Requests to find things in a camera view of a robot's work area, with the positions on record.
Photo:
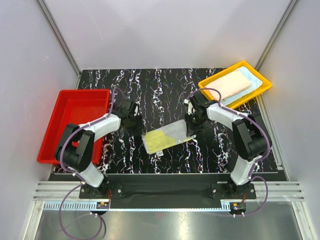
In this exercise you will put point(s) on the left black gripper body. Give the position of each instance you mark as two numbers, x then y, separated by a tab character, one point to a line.
134	122

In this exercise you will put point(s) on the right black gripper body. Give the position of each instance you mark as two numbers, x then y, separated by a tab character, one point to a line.
194	123

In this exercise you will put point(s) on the olive yellow towel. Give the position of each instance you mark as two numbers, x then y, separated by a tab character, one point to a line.
167	136

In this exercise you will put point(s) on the pink towel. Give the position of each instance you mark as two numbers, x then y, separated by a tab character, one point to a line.
225	86

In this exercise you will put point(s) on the light blue towel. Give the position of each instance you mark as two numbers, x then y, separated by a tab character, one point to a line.
253	83

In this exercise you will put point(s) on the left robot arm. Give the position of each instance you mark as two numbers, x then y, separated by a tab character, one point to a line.
75	148

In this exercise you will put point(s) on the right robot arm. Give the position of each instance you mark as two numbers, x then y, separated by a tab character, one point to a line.
251	139

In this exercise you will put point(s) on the red plastic bin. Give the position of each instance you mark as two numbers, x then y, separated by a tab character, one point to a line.
72	106

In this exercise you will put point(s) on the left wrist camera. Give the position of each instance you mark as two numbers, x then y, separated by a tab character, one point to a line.
136	110

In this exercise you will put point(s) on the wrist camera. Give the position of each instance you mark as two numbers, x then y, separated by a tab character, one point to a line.
136	110
189	105

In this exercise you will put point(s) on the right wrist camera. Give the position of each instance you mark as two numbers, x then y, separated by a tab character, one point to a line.
189	105

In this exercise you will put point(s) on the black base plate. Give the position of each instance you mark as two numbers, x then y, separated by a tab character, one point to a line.
168	191

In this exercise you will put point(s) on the white slotted cable duct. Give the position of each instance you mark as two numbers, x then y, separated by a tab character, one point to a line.
77	206

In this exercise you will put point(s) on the left aluminium frame post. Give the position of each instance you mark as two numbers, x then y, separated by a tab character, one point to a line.
60	39

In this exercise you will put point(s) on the aluminium frame post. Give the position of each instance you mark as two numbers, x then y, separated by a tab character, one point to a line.
60	39
276	33

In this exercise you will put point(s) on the right aluminium frame post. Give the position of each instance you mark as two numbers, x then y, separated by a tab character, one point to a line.
276	33

